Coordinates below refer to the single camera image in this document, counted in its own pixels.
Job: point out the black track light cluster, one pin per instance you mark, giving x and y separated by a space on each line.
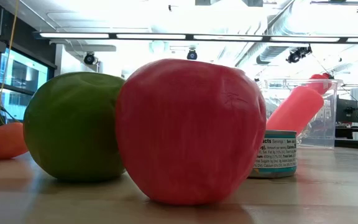
298 53

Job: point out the long ceiling light bar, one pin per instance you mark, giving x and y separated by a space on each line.
73 35

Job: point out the glass window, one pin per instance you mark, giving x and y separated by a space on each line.
23 70

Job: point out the black monitor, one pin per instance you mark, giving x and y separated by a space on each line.
348 110

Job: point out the teal labelled tin can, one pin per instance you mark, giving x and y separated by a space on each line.
277 155

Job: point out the red apple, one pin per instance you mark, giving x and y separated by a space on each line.
188 133

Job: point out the clear plastic bin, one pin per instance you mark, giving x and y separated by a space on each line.
325 124

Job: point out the green apple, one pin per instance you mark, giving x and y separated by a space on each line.
73 130

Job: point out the orange tomatoes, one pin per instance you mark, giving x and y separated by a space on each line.
6 141

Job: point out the black ceiling spotlight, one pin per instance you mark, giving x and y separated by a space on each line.
89 58

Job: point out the silver ventilation duct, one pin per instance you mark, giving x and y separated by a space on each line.
272 53

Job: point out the black background desk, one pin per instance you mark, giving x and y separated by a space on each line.
353 133

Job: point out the orange squeeze bottle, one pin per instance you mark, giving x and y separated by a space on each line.
294 109

